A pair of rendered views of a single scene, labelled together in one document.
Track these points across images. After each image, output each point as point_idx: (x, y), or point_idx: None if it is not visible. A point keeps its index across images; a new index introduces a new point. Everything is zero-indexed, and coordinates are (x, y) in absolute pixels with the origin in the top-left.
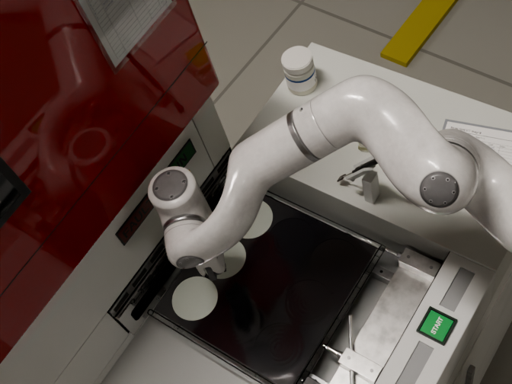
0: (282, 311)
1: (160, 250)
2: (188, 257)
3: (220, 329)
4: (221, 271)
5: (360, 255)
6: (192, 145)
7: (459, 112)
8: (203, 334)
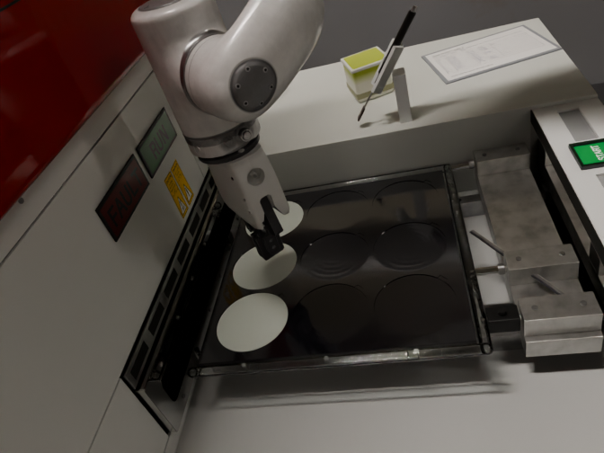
0: (385, 269)
1: (173, 278)
2: (249, 65)
3: (315, 332)
4: (286, 207)
5: (430, 182)
6: (169, 119)
7: (429, 49)
8: (292, 350)
